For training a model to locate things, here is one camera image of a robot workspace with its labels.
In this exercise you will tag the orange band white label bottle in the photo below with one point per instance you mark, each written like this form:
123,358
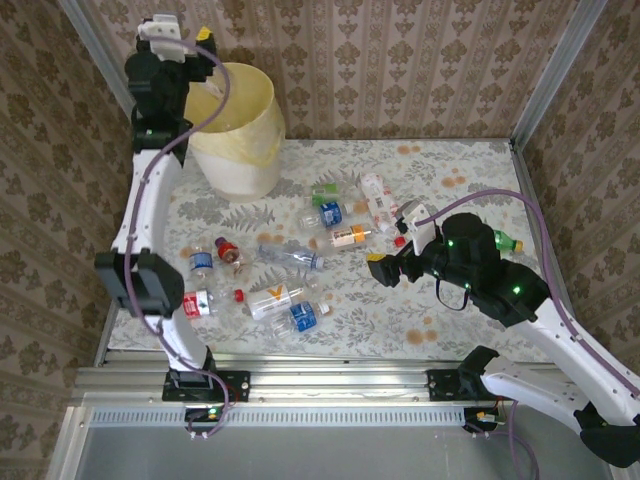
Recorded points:
350,235

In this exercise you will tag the blue Pocari label bottle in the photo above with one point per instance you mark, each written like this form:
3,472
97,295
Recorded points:
302,317

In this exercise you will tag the cream plastic bin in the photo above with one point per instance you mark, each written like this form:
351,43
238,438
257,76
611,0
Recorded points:
235,175

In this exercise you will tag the floral table cover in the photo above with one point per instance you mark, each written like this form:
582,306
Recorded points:
370,330

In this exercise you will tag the aluminium frame rail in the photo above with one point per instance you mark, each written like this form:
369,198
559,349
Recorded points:
536,200
103,345

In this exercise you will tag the aluminium frame post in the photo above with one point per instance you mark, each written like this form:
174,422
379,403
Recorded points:
92,40
567,50

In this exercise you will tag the blue label white cap bottle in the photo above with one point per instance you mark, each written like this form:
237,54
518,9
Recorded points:
329,215

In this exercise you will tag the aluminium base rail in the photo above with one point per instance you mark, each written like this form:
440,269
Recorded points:
340,380

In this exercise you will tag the grey metal panel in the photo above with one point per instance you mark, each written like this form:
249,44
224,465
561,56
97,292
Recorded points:
325,455

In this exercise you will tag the green label clear bottle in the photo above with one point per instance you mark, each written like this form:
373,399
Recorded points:
325,192

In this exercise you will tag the black connector with LED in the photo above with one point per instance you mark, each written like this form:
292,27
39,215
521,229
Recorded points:
200,415

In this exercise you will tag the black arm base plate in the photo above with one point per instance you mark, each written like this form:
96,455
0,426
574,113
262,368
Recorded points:
440,385
240,385

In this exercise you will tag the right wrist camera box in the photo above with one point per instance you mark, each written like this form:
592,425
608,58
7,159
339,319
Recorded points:
420,225

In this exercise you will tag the clear water bottle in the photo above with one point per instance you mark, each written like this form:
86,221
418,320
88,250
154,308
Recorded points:
287,256

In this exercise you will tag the white bottle red print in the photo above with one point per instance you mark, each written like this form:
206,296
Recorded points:
377,197

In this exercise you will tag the red label red cap bottle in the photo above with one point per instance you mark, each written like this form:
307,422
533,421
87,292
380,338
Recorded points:
195,304

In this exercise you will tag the yellow plastic bin liner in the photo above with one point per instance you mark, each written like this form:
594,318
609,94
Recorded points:
250,110

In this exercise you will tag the white label orange V bottle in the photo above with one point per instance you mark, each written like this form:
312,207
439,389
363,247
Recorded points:
270,300

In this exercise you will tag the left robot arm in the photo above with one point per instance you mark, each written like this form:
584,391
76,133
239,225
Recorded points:
145,200

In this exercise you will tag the green soda bottle yellow cap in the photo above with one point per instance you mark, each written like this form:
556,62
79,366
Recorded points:
507,241

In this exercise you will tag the red cap clear bottle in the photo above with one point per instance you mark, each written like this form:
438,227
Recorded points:
400,242

